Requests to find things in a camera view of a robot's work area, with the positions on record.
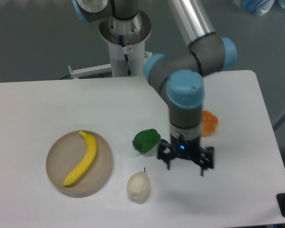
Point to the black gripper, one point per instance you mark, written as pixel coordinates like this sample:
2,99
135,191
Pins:
187,150

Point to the yellow banana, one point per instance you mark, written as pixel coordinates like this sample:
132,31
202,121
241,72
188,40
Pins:
82,167

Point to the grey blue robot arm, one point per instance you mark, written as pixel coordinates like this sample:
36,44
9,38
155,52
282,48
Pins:
177,80

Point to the beige round plate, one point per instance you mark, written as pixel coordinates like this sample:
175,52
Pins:
67,152

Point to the green bell pepper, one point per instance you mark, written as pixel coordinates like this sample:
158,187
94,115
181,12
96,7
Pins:
144,141

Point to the white pear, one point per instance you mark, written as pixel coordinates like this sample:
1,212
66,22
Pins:
139,187

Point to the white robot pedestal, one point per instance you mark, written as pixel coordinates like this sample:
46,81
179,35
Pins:
126,43

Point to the white left frame bracket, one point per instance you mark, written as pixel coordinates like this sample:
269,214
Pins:
90,72

